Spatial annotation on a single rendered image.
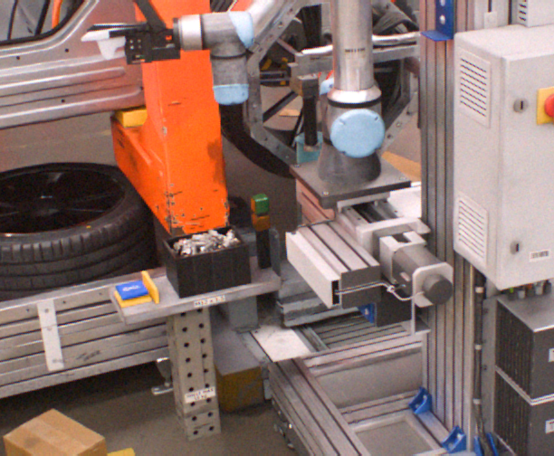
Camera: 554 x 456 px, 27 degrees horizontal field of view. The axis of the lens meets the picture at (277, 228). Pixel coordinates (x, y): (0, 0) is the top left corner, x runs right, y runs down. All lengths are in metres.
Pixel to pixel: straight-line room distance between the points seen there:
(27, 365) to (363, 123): 1.30
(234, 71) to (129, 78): 1.10
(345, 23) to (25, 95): 1.31
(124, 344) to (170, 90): 0.77
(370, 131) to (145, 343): 1.16
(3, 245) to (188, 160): 0.60
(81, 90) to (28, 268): 0.57
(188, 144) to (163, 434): 0.82
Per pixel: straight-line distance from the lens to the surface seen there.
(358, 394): 2.96
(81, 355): 3.28
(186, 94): 2.98
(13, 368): 3.26
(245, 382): 3.26
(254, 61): 3.13
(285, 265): 3.59
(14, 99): 3.43
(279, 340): 3.47
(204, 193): 3.08
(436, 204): 2.57
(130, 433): 3.26
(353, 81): 2.43
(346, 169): 2.61
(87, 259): 3.28
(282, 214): 4.50
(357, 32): 2.40
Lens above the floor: 1.82
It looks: 25 degrees down
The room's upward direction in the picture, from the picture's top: 4 degrees counter-clockwise
